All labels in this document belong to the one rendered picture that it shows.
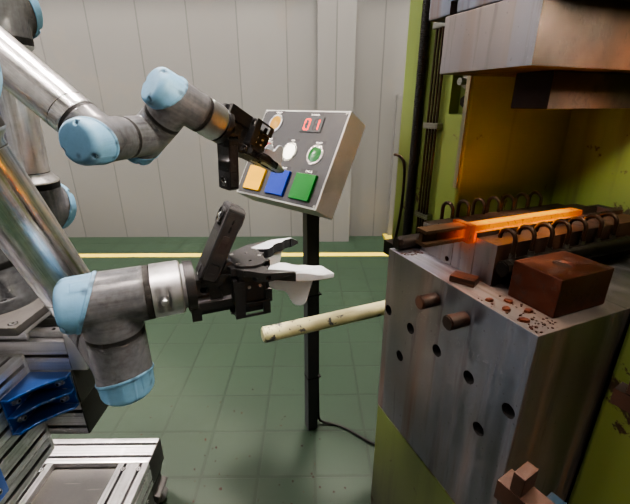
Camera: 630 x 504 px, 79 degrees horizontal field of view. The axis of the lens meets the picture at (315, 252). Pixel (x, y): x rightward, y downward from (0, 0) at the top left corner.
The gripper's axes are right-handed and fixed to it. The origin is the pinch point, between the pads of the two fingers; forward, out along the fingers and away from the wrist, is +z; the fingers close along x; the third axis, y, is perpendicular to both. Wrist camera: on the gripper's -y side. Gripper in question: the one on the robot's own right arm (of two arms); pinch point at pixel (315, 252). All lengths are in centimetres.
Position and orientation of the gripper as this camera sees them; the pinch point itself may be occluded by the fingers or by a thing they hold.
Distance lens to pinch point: 60.6
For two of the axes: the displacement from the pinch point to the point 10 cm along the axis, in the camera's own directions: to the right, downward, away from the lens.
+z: 9.2, -1.4, 3.6
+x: 3.9, 3.3, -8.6
